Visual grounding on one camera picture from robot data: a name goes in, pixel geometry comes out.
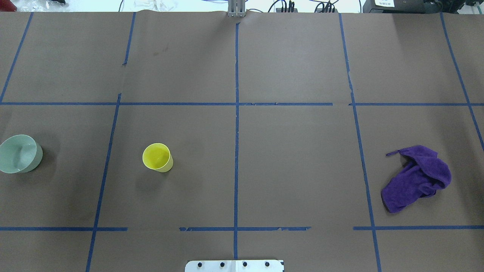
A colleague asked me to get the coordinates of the yellow plastic cup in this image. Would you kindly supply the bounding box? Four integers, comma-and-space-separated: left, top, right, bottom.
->
142, 143, 174, 173

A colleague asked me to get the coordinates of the purple cloth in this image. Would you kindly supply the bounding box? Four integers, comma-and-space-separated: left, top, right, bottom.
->
381, 145, 452, 213

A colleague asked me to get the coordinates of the pale green bowl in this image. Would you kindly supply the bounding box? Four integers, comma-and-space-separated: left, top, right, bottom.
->
0, 134, 43, 174

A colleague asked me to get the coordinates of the black power strip left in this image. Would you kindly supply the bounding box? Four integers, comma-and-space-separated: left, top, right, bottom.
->
275, 2, 298, 13

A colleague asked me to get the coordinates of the black power strip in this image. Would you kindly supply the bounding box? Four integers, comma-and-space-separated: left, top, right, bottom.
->
275, 2, 298, 13
313, 2, 337, 13

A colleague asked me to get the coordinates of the black power strip right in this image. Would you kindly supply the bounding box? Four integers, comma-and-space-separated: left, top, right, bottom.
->
313, 2, 337, 13

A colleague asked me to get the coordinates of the white crumpled plastic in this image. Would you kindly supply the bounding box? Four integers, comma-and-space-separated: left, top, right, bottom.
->
133, 0, 179, 12

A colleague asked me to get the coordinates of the black device with label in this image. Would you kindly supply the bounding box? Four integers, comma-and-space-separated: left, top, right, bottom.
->
362, 0, 466, 14

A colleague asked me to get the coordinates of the aluminium frame post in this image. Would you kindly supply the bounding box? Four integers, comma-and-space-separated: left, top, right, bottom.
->
227, 0, 247, 17

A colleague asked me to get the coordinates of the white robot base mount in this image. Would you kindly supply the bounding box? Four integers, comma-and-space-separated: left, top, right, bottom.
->
185, 260, 285, 272

